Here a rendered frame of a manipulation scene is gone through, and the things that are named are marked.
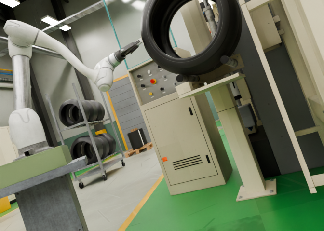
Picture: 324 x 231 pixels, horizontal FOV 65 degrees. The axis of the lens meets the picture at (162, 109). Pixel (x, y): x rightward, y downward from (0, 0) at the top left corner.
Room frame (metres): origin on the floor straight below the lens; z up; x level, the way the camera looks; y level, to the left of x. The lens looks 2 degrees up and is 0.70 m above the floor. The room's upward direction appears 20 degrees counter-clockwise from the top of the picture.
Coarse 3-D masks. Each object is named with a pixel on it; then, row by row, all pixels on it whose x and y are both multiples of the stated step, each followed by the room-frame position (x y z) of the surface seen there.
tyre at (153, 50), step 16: (160, 0) 1.64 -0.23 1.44; (176, 0) 1.72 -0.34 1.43; (192, 0) 1.71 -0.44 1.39; (224, 0) 1.34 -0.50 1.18; (144, 16) 1.53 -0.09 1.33; (160, 16) 1.75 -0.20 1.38; (224, 16) 1.35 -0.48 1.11; (240, 16) 1.46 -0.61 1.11; (144, 32) 1.54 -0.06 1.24; (160, 32) 1.79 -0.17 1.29; (224, 32) 1.36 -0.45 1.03; (240, 32) 1.52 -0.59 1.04; (160, 48) 1.78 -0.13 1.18; (208, 48) 1.40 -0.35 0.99; (224, 48) 1.40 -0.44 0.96; (160, 64) 1.56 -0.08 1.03; (176, 64) 1.49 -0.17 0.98; (192, 64) 1.45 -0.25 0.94; (208, 64) 1.45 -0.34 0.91
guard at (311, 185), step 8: (240, 0) 0.87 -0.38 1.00; (248, 16) 0.87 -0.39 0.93; (248, 24) 0.87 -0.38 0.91; (256, 40) 0.87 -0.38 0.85; (256, 48) 0.87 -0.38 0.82; (264, 56) 0.87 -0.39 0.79; (264, 64) 0.87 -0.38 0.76; (272, 80) 0.87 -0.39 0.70; (272, 88) 0.87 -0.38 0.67; (280, 96) 0.87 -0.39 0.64; (280, 104) 0.87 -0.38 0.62; (288, 120) 0.87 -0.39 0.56; (288, 128) 0.87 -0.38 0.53; (296, 144) 0.87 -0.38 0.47; (296, 152) 0.87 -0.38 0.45; (304, 160) 0.87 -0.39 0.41; (304, 168) 0.87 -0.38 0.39; (312, 184) 0.87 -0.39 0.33; (312, 192) 0.87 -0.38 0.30
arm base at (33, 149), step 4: (36, 144) 1.39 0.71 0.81; (40, 144) 1.41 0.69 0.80; (44, 144) 1.43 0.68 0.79; (24, 148) 1.37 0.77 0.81; (28, 148) 1.37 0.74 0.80; (32, 148) 1.37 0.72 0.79; (36, 148) 1.39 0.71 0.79; (40, 148) 1.40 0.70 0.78; (44, 148) 1.39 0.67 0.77; (48, 148) 1.43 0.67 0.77; (20, 152) 1.38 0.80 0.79; (24, 152) 1.32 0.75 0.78; (28, 152) 1.37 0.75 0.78; (32, 152) 1.36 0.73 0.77; (36, 152) 1.37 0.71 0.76; (20, 156) 1.36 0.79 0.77; (24, 156) 1.36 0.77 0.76; (16, 160) 1.35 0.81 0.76
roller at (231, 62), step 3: (222, 57) 1.41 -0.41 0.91; (225, 57) 1.40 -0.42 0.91; (228, 57) 1.40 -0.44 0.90; (222, 60) 1.41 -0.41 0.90; (225, 60) 1.40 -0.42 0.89; (228, 60) 1.40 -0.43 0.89; (231, 60) 1.50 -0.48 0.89; (234, 60) 1.63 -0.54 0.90; (225, 63) 1.41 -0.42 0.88; (228, 63) 1.45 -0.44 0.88; (231, 63) 1.53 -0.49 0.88; (234, 63) 1.62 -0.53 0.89; (231, 66) 1.67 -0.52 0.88; (234, 66) 1.71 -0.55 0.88
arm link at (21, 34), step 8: (8, 24) 1.49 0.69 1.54; (16, 24) 1.50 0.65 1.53; (24, 24) 1.52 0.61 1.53; (8, 32) 1.51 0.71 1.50; (16, 32) 1.50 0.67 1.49; (24, 32) 1.52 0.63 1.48; (32, 32) 1.54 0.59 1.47; (16, 40) 1.55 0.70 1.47; (24, 40) 1.55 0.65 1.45; (32, 40) 1.55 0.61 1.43
